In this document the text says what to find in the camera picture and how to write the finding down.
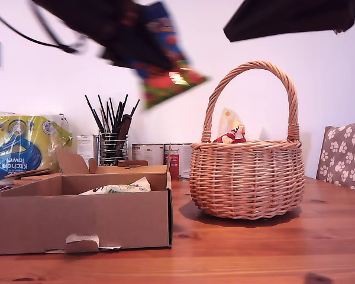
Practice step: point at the white label food can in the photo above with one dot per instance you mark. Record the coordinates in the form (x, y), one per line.
(148, 152)

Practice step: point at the brown cork coaster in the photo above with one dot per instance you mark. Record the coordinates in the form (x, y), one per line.
(26, 180)
(23, 174)

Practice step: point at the red cookie print egg bag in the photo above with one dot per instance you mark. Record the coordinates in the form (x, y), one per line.
(229, 137)

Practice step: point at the paw print covered chair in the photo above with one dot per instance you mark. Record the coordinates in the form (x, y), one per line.
(343, 154)

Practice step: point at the kitchen towel roll pack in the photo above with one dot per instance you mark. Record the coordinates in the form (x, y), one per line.
(17, 148)

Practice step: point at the white printed carton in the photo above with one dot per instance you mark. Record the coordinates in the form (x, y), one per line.
(87, 143)

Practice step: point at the white green Galaxy egg bag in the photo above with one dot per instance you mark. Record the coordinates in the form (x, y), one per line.
(127, 187)

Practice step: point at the brown cardboard box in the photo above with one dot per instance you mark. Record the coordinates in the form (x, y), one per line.
(77, 219)

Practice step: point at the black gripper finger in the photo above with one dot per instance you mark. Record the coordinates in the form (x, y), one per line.
(136, 53)
(284, 17)

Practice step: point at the pale yellow egg bag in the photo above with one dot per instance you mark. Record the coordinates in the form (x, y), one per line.
(229, 118)

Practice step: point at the blue Terry's chocolate orange bag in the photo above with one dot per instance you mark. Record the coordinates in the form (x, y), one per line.
(177, 83)

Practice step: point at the red label food can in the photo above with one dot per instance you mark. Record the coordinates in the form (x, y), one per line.
(177, 165)

